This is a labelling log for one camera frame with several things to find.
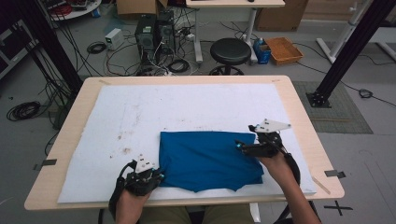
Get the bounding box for person's khaki pants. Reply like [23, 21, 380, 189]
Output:
[136, 203, 255, 224]

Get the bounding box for grey floor mat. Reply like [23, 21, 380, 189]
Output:
[292, 80, 375, 135]

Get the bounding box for blue box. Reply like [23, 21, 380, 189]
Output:
[252, 37, 273, 65]

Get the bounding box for small cardboard box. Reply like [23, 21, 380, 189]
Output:
[116, 0, 169, 17]

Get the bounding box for left hand-held gripper cable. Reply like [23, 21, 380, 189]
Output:
[107, 160, 138, 220]

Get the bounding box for hand-held gripper cable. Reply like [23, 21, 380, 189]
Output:
[107, 160, 138, 220]
[276, 145, 302, 187]

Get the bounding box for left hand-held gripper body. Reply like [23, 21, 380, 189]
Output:
[123, 154, 157, 197]

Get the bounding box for black metal post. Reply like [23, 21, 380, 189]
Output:
[12, 0, 84, 95]
[305, 0, 396, 109]

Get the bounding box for large black cable coil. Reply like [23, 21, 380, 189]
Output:
[6, 100, 42, 122]

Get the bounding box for black computer tower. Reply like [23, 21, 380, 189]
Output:
[134, 14, 158, 73]
[155, 10, 177, 56]

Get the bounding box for white metal stand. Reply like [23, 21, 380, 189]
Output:
[316, 0, 396, 65]

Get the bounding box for blue t-shirt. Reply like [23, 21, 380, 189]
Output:
[158, 130, 265, 193]

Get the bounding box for black round stool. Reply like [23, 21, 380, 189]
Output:
[208, 37, 252, 77]

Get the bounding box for person's left hand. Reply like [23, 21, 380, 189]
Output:
[116, 188, 152, 216]

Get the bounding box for large cardboard box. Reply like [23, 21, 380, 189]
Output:
[254, 0, 309, 33]

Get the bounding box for black tape strip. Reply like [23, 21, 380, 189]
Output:
[323, 169, 347, 179]
[33, 158, 59, 172]

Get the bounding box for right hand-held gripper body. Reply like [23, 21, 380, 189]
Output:
[244, 118, 292, 159]

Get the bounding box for person's right hand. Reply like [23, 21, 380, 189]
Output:
[257, 151, 295, 189]

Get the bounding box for round white table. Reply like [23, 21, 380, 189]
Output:
[40, 0, 103, 22]

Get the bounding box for thin wooden strip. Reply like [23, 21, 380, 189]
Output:
[311, 175, 332, 196]

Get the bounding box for small black cable coil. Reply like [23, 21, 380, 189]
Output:
[86, 40, 108, 55]
[166, 58, 191, 75]

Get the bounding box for white power supply box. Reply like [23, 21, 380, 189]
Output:
[104, 27, 126, 51]

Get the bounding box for black floor cable with plug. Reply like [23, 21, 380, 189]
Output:
[295, 60, 396, 108]

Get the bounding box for white desk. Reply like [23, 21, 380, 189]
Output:
[185, 0, 286, 65]

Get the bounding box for right hand-held gripper cable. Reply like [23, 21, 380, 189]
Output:
[276, 145, 302, 187]

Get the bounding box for white felt mat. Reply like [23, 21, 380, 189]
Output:
[57, 83, 318, 205]

